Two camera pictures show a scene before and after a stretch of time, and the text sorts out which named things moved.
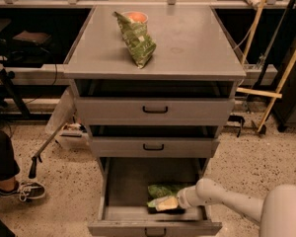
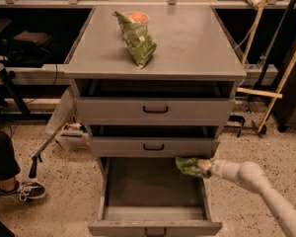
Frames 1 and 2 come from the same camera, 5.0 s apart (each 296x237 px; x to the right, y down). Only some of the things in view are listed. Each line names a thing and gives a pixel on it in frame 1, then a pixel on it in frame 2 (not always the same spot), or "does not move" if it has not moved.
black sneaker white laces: [25, 191] does not move
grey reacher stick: [37, 156] does not move
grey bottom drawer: [123, 187] does not move
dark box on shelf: [33, 37] does not move
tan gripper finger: [167, 203] -> [205, 164]
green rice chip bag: [157, 193] -> [189, 166]
